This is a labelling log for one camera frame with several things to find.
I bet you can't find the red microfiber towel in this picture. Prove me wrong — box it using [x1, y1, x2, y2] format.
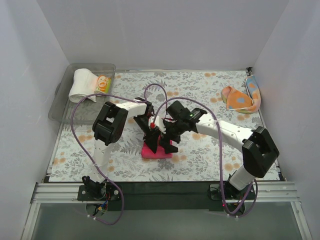
[141, 142, 173, 160]

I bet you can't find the orange blue patterned towel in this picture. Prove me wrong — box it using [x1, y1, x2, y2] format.
[221, 75, 262, 114]

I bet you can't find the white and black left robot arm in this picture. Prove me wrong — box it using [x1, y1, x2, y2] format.
[82, 97, 160, 200]

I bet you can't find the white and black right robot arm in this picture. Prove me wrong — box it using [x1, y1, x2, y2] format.
[150, 97, 280, 199]

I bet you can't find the orange patterned rolled towel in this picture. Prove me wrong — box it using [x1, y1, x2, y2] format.
[94, 75, 112, 94]

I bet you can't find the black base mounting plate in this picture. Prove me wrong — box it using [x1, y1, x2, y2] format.
[77, 181, 256, 212]

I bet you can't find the white rolled towel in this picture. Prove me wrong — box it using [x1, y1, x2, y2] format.
[68, 68, 98, 103]

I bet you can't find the clear grey plastic tray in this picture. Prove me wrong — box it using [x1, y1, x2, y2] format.
[48, 63, 116, 125]

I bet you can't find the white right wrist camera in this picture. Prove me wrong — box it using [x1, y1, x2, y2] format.
[148, 116, 166, 134]

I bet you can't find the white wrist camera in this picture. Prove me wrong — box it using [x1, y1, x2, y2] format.
[148, 116, 166, 134]
[146, 104, 155, 118]

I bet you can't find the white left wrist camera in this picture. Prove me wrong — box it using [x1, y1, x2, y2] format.
[146, 104, 155, 118]

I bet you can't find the aluminium frame rail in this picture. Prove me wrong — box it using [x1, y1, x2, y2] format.
[31, 181, 301, 203]

